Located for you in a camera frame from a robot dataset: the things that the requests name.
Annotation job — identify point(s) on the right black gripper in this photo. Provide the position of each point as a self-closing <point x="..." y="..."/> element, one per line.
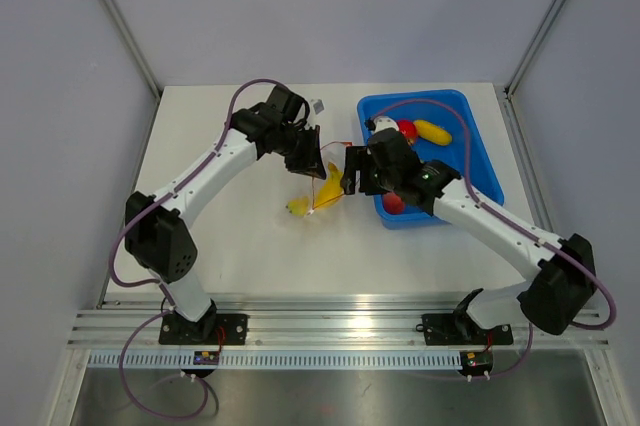
<point x="357" y="158"/>

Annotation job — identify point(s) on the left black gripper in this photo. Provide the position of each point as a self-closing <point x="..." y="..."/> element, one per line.
<point x="311" y="162"/>

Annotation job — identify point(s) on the yellow banana bunch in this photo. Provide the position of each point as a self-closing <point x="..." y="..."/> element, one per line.
<point x="328" y="195"/>

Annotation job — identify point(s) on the clear zip top bag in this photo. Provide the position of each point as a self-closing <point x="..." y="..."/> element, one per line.
<point x="331" y="152"/>

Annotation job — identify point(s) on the yellow starfruit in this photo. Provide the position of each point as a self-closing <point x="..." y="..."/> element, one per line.
<point x="432" y="133"/>

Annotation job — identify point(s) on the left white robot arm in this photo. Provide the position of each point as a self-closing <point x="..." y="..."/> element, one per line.
<point x="157" y="232"/>

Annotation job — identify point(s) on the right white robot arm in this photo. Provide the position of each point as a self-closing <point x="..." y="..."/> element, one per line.
<point x="558" y="274"/>

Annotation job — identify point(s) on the red apple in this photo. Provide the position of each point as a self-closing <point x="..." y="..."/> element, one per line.
<point x="408" y="130"/>

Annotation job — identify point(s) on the blue plastic bin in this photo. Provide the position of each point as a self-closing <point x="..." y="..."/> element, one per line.
<point x="450" y="110"/>

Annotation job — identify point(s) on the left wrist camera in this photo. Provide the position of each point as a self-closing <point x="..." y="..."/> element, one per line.
<point x="317" y="107"/>

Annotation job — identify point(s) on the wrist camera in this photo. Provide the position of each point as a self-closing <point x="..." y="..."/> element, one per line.
<point x="317" y="107"/>
<point x="381" y="123"/>

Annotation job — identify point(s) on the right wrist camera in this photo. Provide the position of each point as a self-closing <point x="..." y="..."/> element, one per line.
<point x="381" y="123"/>

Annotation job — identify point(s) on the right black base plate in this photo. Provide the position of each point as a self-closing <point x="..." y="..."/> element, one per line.
<point x="449" y="329"/>

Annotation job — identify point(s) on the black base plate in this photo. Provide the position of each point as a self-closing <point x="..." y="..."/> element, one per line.
<point x="230" y="329"/>
<point x="449" y="329"/>

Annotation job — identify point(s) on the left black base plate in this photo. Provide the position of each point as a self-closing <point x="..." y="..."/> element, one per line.
<point x="230" y="329"/>

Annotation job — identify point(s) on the aluminium rail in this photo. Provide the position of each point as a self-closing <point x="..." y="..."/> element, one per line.
<point x="343" y="322"/>

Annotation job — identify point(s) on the left frame post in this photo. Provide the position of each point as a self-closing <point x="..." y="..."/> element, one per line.
<point x="123" y="30"/>

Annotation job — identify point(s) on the frame post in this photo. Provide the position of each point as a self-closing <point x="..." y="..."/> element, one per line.
<point x="123" y="30"/>
<point x="541" y="33"/>

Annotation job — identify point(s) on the white slotted cable duct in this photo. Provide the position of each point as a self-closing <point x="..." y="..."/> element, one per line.
<point x="279" y="360"/>

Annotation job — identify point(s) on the right frame post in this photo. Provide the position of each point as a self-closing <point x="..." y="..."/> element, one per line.
<point x="541" y="33"/>

